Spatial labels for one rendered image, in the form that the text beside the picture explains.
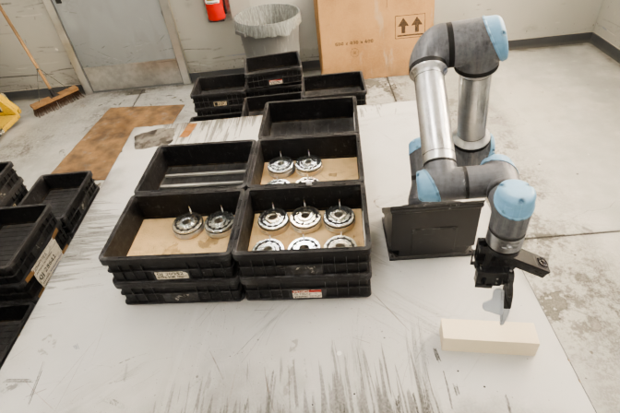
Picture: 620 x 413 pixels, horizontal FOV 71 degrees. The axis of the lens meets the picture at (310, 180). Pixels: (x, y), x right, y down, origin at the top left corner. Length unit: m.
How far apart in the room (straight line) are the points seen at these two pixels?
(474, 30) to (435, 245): 0.67
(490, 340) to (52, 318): 1.33
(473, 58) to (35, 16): 4.24
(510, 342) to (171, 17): 3.83
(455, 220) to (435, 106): 0.46
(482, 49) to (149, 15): 3.62
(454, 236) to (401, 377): 0.47
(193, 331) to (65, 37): 3.77
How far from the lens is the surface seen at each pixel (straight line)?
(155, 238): 1.56
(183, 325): 1.46
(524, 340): 1.33
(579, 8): 5.00
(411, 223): 1.40
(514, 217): 0.95
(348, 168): 1.67
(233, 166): 1.77
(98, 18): 4.63
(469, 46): 1.20
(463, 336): 1.29
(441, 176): 1.01
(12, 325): 2.42
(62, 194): 2.85
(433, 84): 1.13
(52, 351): 1.61
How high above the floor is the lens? 1.84
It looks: 38 degrees down
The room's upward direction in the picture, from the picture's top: 7 degrees counter-clockwise
